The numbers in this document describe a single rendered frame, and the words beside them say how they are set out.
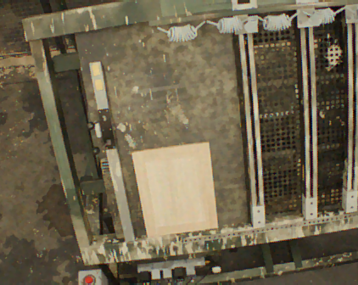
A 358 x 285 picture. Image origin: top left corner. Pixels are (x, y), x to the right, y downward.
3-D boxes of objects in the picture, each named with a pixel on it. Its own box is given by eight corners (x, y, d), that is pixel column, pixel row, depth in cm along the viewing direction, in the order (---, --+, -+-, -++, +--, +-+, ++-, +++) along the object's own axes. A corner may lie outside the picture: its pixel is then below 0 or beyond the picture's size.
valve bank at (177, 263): (138, 297, 252) (131, 284, 232) (137, 274, 260) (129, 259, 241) (226, 287, 251) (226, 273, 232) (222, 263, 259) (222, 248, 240)
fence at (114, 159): (125, 237, 241) (125, 242, 237) (90, 61, 205) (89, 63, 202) (135, 236, 241) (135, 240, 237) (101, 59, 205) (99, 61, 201)
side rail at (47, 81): (81, 236, 247) (79, 248, 236) (35, 36, 206) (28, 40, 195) (92, 235, 246) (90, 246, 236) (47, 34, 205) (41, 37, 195)
